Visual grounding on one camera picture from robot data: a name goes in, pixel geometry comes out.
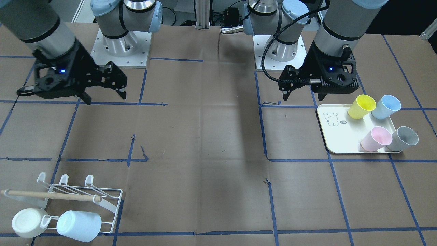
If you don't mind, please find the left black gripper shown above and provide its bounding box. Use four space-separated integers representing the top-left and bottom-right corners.
278 43 360 101

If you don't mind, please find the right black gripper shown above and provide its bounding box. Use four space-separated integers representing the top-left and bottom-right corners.
16 40 127 105

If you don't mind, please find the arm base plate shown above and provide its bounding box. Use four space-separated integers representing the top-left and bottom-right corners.
91 30 152 68
253 35 307 72

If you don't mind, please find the grey plastic cup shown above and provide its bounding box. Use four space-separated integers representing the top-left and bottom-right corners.
387 126 419 152

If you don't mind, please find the black corrugated cable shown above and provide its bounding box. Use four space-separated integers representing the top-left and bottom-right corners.
261 7 325 83

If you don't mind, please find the white wire cup rack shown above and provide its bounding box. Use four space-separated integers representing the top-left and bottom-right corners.
1 172 124 234

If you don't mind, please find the pink plastic cup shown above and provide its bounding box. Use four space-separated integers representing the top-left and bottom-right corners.
360 126 392 152

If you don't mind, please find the yellow plastic cup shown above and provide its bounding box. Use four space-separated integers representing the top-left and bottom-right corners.
348 94 377 119

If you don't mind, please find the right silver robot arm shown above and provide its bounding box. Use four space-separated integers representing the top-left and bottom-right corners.
1 0 163 105

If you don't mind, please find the white plastic cup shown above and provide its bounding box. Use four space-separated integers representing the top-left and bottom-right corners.
11 208 48 238

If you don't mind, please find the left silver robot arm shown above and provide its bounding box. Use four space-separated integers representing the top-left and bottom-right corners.
242 0 387 101

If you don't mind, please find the light blue cup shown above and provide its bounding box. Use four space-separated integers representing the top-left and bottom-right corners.
56 210 102 242
371 95 401 120

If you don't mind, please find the cream rabbit tray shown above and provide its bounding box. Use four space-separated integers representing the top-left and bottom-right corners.
316 104 396 154

